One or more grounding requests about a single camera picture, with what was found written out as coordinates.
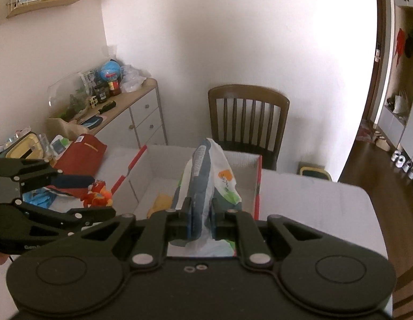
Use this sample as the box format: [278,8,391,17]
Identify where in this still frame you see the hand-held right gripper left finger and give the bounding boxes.
[80,197,198,269]

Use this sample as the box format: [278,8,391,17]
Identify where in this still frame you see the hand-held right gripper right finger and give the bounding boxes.
[209,197,323,269]

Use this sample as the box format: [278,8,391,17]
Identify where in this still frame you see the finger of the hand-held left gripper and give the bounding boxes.
[6,201,117,241]
[0,158,95,194]

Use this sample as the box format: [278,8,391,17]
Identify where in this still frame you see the red plush toy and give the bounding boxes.
[81,180,114,207]

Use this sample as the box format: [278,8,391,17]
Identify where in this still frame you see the yellow soft toy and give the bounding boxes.
[147,193,180,218]

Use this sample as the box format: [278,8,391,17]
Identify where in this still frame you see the white blue printed plastic bag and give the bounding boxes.
[171,138,243,257]

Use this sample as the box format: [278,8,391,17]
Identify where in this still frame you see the white cardboard box red edges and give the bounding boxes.
[111,144,263,221]

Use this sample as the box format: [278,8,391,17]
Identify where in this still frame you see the red cloth bag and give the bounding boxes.
[54,133,108,178]

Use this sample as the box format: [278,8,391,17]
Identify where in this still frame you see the blue plastic packet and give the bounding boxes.
[25,187,84,208]

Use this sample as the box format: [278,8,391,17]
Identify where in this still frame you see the white teal packet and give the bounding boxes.
[51,135,74,161]

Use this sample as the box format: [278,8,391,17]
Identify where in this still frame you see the clear drinking glass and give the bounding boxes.
[37,133,55,161]

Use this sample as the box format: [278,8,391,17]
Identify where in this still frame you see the tan paper bag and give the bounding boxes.
[48,117,90,141]

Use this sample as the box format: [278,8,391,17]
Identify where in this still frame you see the dark blue oval mat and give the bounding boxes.
[78,115,105,130]

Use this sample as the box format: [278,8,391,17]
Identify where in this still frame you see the yellow black lidded container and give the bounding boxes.
[0,132,44,161]

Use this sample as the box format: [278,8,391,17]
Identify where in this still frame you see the glass dome with plants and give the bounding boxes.
[48,71,94,121]

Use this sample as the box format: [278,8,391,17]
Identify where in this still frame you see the dark glass jar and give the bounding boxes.
[93,81,110,104]

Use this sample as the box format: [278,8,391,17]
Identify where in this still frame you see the white drawer cabinet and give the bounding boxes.
[48,78,169,149]

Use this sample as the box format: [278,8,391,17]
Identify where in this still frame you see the red lid sauce bottle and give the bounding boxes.
[108,75,122,97]

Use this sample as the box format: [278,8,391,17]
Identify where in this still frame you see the small green stool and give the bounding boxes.
[299,161,333,182]

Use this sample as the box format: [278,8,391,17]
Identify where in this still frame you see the blue globe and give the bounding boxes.
[99,59,121,81]

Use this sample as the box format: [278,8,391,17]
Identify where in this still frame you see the clear crumpled plastic bag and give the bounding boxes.
[120,65,148,93]

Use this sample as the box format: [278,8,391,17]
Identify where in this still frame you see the dark wooden slatted chair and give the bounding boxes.
[208,85,290,171]

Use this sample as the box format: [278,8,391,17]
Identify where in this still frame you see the row of shoes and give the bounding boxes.
[391,150,413,202]

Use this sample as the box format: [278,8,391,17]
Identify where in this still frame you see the grey hall cabinet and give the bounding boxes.
[376,0,413,154]

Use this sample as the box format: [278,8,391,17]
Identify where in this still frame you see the brown wooden door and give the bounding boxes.
[361,0,397,125]

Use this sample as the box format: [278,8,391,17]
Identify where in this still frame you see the red hanging garment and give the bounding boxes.
[395,28,407,67]

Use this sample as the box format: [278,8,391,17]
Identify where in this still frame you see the wooden wall shelf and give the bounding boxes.
[6,0,85,19]

